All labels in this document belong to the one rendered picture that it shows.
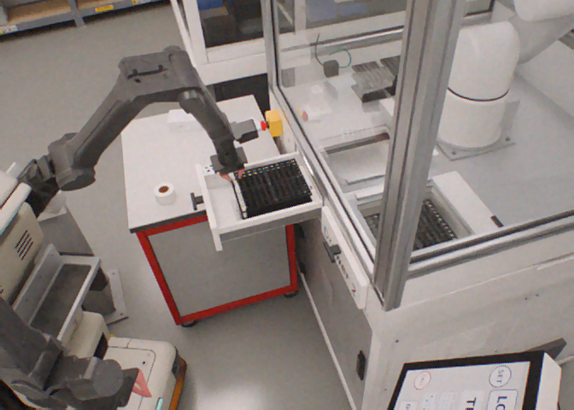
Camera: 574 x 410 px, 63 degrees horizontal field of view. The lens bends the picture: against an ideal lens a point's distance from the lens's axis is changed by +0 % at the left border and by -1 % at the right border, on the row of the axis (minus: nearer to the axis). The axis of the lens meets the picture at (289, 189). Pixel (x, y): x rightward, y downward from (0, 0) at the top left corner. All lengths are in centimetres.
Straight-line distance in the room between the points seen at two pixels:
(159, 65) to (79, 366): 51
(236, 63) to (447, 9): 156
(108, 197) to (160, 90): 214
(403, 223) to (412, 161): 15
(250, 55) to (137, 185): 77
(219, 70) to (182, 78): 126
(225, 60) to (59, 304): 131
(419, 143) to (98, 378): 62
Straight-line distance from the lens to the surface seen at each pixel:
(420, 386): 99
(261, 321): 221
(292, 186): 146
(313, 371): 210
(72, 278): 120
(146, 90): 84
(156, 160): 187
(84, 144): 103
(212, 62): 211
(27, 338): 81
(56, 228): 196
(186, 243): 176
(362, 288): 119
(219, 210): 150
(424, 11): 67
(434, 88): 71
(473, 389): 91
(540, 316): 168
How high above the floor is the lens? 192
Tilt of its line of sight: 45 degrees down
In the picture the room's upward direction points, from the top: 4 degrees counter-clockwise
